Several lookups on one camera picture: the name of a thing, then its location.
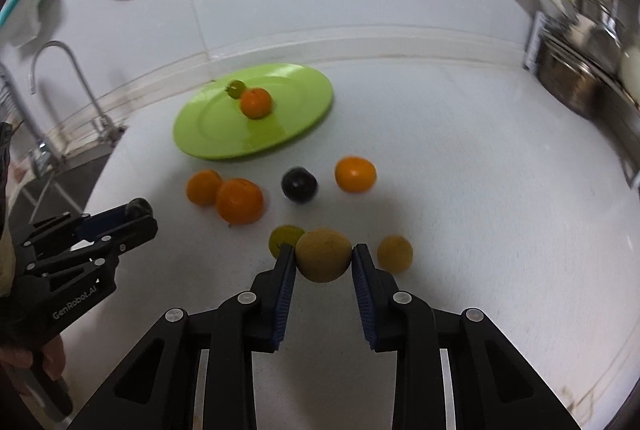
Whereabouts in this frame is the tan longan fruit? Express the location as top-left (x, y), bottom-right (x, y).
top-left (376, 235), bottom-right (413, 274)
top-left (295, 228), bottom-right (352, 283)

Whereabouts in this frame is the green tomato fruit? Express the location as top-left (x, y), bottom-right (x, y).
top-left (268, 224), bottom-right (305, 259)

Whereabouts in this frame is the orange tangerine with stem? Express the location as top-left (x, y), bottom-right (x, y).
top-left (215, 179), bottom-right (265, 225)

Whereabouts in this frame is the dark plum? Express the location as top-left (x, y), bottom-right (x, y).
top-left (281, 167), bottom-right (318, 203)

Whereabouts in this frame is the small orange tangerine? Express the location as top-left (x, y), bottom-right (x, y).
top-left (334, 157), bottom-right (378, 194)

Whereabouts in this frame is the green round fruit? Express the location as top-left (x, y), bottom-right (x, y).
top-left (226, 80), bottom-right (246, 99)

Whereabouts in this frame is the large orange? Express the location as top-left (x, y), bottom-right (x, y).
top-left (240, 87), bottom-right (272, 120)

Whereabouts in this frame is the person left hand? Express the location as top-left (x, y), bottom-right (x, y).
top-left (1, 335), bottom-right (66, 396)

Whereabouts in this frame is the curved steel faucet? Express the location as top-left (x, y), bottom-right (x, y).
top-left (27, 40), bottom-right (126, 146)

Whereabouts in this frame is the green plastic plate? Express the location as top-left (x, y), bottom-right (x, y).
top-left (172, 64), bottom-right (333, 160)

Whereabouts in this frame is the steel pot on rack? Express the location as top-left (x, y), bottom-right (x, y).
top-left (536, 38), bottom-right (604, 120)

